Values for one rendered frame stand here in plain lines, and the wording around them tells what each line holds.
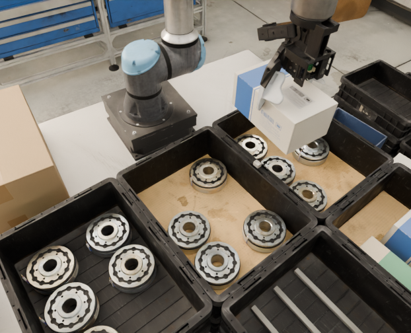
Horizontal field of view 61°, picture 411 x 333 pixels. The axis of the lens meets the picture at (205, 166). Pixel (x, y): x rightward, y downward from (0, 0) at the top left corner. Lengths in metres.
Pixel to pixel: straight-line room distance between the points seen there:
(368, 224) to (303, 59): 0.49
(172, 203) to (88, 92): 1.90
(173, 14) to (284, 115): 0.51
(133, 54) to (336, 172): 0.68
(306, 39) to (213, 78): 0.89
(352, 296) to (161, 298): 0.42
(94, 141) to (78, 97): 1.41
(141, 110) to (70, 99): 1.58
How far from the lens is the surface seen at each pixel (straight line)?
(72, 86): 2.81
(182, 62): 1.12
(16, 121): 1.15
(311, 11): 0.64
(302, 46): 0.69
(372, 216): 1.00
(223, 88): 1.48
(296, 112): 0.72
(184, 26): 1.09
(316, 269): 0.88
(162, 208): 0.92
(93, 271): 0.87
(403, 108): 1.99
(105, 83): 2.78
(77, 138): 1.33
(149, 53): 1.07
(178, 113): 1.21
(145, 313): 0.81
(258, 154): 1.00
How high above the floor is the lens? 1.59
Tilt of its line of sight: 50 degrees down
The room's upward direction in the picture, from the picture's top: 1 degrees clockwise
